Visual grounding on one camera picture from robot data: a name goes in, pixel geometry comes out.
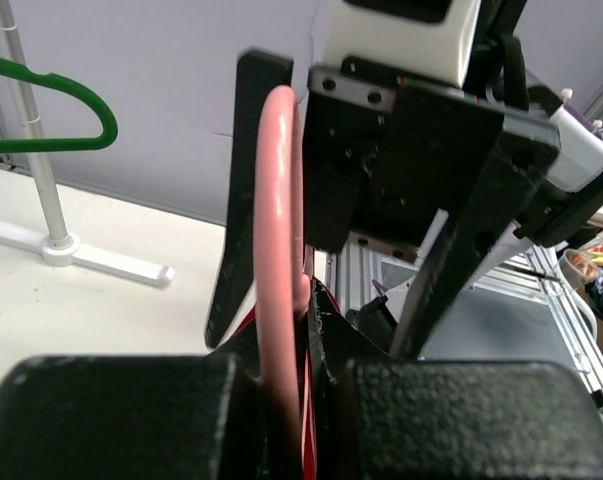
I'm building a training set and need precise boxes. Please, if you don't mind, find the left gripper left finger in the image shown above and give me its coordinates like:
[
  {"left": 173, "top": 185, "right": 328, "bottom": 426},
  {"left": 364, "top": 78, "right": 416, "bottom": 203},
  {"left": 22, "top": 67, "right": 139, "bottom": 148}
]
[{"left": 0, "top": 326, "right": 265, "bottom": 479}]

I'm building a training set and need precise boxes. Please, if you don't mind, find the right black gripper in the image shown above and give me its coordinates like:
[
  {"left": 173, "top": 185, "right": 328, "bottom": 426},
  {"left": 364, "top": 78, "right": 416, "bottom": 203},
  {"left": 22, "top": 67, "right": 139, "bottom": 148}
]
[{"left": 204, "top": 48, "right": 560, "bottom": 360}]

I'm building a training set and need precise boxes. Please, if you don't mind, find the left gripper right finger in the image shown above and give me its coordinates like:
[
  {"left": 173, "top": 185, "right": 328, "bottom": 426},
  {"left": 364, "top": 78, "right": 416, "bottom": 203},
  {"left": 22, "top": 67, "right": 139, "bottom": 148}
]
[{"left": 309, "top": 283, "right": 603, "bottom": 479}]

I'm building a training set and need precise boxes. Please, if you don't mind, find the red skirt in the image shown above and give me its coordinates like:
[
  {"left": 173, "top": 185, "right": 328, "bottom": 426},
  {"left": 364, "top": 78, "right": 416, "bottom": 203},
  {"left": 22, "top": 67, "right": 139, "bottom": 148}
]
[{"left": 225, "top": 299, "right": 342, "bottom": 480}]

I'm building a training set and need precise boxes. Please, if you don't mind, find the pink clothes hanger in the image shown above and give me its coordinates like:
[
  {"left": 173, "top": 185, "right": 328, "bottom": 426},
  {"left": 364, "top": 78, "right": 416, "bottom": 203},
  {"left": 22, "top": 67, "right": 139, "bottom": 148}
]
[{"left": 253, "top": 86, "right": 310, "bottom": 479}]

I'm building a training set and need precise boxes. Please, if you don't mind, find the green clothes hanger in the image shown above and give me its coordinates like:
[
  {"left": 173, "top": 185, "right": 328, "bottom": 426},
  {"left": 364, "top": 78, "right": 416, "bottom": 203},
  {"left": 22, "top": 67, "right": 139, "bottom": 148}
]
[{"left": 0, "top": 57, "right": 119, "bottom": 154}]

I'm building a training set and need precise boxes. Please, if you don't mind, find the white clothes rack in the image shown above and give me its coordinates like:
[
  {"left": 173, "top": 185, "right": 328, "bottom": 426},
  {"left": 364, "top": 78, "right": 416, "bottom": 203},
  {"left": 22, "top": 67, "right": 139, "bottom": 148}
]
[{"left": 0, "top": 1, "right": 175, "bottom": 288}]

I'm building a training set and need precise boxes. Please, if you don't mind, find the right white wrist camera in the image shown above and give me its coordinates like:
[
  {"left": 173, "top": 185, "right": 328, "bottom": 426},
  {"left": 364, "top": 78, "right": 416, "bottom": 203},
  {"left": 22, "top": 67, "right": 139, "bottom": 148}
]
[{"left": 321, "top": 1, "right": 481, "bottom": 87}]

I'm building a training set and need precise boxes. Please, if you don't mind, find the aluminium mounting rail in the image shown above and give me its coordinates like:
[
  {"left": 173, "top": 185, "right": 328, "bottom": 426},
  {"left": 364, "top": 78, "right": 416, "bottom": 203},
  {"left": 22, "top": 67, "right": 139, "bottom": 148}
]
[{"left": 317, "top": 246, "right": 603, "bottom": 392}]

